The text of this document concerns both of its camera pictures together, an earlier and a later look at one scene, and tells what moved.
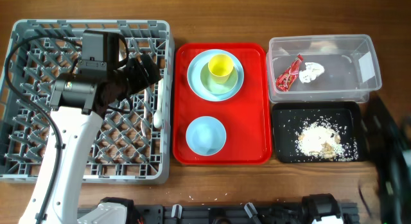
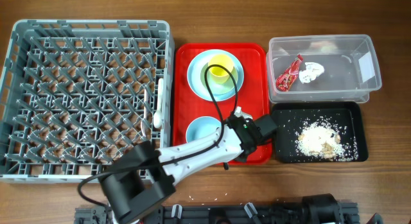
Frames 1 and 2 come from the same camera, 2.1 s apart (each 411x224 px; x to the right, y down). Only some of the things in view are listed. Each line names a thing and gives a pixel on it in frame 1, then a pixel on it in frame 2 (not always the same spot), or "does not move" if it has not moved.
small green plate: x=213 y=87 does not move
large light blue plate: x=196 y=67 does not move
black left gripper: x=142 y=80 -> x=243 y=160
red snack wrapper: x=286 y=80 does not move
